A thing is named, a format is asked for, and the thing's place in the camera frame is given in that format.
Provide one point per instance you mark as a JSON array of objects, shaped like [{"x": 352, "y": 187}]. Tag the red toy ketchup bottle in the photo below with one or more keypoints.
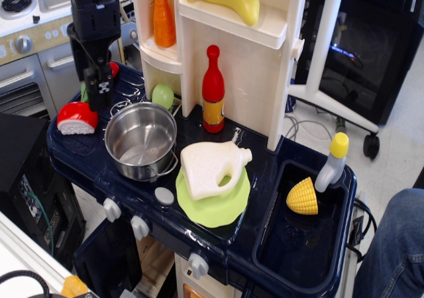
[{"x": 213, "y": 93}]

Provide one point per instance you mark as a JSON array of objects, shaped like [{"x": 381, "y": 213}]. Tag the light green toy plate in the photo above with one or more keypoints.
[{"x": 213, "y": 212}]

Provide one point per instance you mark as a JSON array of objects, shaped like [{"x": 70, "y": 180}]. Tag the red and white toy sushi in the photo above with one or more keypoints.
[{"x": 77, "y": 118}]

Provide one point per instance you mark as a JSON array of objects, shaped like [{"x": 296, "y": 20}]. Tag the grey oval button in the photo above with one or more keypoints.
[{"x": 164, "y": 196}]

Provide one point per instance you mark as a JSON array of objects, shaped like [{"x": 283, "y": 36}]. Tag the wooden toy kitchen oven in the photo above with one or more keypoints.
[{"x": 38, "y": 75}]

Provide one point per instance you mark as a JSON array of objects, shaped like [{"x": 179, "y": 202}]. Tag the orange toy carrot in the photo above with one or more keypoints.
[{"x": 163, "y": 24}]

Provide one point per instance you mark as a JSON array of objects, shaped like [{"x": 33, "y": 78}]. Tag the cream toy kitchen shelf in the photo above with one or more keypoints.
[{"x": 255, "y": 61}]

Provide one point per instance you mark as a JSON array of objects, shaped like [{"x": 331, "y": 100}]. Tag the grey middle stove knob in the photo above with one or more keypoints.
[{"x": 140, "y": 227}]

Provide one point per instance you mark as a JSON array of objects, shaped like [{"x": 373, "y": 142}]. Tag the black monitor screen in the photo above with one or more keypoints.
[{"x": 373, "y": 45}]

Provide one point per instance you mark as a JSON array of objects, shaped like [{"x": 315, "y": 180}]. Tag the grey left stove knob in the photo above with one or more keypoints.
[{"x": 112, "y": 210}]

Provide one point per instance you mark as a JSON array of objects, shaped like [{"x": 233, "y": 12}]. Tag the grey stove knob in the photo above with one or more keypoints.
[
  {"x": 140, "y": 227},
  {"x": 198, "y": 265},
  {"x": 112, "y": 210}
]

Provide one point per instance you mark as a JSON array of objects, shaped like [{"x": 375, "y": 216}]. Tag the dark blue toy kitchen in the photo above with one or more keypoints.
[{"x": 268, "y": 251}]

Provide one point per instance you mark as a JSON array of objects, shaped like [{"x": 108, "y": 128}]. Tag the stainless steel pot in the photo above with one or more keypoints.
[{"x": 141, "y": 140}]

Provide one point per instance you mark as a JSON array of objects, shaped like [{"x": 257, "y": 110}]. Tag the grey right stove knob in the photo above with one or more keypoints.
[{"x": 198, "y": 265}]

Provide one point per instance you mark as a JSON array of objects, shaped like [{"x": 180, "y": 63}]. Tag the light green toy fruit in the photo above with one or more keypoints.
[{"x": 163, "y": 95}]

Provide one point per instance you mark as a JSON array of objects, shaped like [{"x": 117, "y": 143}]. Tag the blue jeans leg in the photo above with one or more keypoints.
[{"x": 393, "y": 265}]

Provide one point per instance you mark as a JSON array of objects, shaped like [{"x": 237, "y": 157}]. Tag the red toy chili pepper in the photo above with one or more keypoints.
[{"x": 114, "y": 69}]

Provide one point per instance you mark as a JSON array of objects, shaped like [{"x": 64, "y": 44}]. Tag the white toy jug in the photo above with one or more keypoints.
[{"x": 213, "y": 168}]

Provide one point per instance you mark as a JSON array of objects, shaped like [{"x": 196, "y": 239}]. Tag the yellow object at bottom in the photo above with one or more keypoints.
[{"x": 73, "y": 286}]

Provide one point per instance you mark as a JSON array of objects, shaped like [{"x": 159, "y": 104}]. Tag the yellow toy corn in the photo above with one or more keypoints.
[{"x": 302, "y": 198}]

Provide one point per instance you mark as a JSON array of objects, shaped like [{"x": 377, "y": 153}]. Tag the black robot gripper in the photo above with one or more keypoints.
[{"x": 95, "y": 26}]

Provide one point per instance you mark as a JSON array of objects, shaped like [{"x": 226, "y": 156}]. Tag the grey yellow toy faucet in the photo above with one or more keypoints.
[{"x": 331, "y": 172}]

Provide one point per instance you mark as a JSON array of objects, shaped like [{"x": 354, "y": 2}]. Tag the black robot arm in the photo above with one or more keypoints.
[{"x": 95, "y": 26}]

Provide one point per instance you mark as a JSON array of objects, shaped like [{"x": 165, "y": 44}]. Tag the black computer case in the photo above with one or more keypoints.
[{"x": 34, "y": 196}]

